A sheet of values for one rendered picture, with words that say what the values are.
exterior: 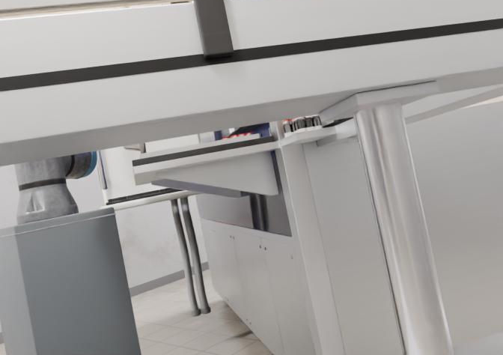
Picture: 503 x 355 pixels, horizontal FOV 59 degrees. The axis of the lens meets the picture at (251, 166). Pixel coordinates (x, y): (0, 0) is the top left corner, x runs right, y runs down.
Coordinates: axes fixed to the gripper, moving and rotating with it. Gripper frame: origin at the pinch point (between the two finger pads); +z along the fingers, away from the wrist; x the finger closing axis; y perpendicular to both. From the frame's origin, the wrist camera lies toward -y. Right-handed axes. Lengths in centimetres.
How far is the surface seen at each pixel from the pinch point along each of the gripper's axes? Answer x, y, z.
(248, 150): 11.0, -27.0, 5.1
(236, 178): 2.5, -24.1, 11.8
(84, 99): 95, 7, 5
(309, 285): 12, -36, 45
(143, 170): 11.0, 1.6, 5.1
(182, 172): 2.5, -9.1, 7.1
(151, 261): -301, 2, 66
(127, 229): -292, 17, 33
